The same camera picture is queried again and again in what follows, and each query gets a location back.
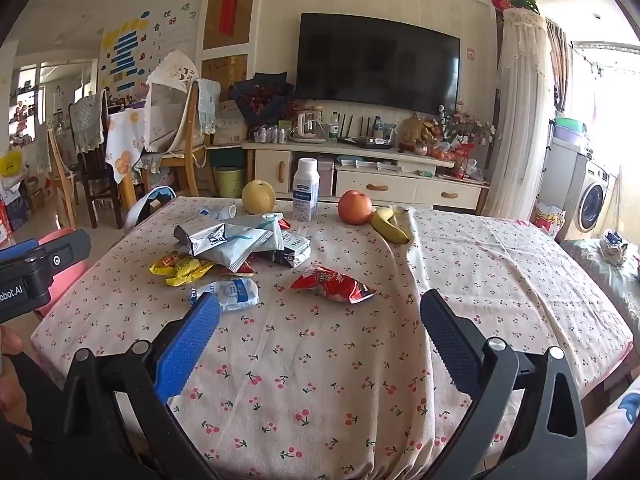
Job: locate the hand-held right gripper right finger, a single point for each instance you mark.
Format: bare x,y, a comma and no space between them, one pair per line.
450,342

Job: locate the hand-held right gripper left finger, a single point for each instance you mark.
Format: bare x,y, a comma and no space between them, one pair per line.
190,345

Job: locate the small blue white packet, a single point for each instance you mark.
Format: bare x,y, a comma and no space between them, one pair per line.
230,294

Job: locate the yellow snack wrapper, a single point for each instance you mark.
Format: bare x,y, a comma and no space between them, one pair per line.
180,267

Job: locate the red wrapper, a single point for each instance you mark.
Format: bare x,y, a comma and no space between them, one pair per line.
240,270

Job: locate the light blue wet wipes packet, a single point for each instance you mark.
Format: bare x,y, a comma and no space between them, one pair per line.
256,245

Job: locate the red snack packet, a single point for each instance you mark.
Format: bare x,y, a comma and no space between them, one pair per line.
330,285

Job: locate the person's left hand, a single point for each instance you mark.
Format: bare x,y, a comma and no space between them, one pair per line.
10,385

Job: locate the light wooden chair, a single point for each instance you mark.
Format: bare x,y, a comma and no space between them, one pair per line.
187,160
62,175

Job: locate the yellow plastic bag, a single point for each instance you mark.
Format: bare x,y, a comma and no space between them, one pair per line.
10,164

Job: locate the dark wooden chair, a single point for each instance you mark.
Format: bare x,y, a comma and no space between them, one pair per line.
95,170

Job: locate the person's dark clothing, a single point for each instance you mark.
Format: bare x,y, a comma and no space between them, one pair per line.
37,400

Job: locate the yellow banana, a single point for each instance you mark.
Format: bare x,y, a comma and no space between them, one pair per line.
389,227

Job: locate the cherry print tablecloth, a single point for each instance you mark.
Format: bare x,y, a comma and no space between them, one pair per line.
325,385

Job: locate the dining table orange print cloth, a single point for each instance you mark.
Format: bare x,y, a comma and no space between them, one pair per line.
122,150

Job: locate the red paper bag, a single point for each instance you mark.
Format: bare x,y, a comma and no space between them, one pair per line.
549,220

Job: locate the patterned sofa cover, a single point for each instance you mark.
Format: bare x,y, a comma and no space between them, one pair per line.
600,280

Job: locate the yellow pear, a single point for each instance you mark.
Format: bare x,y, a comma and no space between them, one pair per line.
258,197

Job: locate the red apple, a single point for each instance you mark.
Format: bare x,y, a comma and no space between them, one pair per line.
355,207

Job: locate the green waste bin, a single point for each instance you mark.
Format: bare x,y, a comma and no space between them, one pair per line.
229,182

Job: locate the white television cabinet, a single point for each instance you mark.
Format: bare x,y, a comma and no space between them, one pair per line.
375,187

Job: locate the white plastic bottle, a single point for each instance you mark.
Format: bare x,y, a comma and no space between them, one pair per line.
305,195

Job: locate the silver washing machine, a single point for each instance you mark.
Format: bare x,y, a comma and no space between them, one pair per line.
592,200

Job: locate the pink storage box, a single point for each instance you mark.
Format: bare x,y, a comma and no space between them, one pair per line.
325,177

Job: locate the gold ornament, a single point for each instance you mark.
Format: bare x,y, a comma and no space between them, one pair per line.
420,130

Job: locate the artificial flower arrangement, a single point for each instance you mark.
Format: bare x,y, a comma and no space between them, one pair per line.
470,127

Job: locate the row of small glass bottles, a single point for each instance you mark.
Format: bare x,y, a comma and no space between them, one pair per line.
270,134

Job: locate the white cardboard box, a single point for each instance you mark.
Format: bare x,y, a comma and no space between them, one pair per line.
230,122

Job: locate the stacked plastic tubs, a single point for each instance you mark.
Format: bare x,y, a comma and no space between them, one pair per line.
570,132

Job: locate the white lace cover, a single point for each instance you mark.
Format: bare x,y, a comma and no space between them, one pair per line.
520,110

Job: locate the clear water bottle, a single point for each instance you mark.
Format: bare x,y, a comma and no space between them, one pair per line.
334,127

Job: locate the white electric kettle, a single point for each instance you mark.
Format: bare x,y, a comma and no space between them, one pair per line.
306,127

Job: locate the dark wrapped flower bouquet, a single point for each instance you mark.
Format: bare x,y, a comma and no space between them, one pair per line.
260,97

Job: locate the black flat television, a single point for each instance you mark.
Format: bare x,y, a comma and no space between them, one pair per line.
375,60

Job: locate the patterned window curtain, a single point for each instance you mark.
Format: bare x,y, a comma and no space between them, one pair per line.
559,70

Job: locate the green potted plant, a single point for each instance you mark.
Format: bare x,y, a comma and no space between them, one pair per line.
525,2

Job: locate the colourful wall learning posters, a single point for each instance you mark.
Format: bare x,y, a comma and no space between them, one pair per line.
125,55

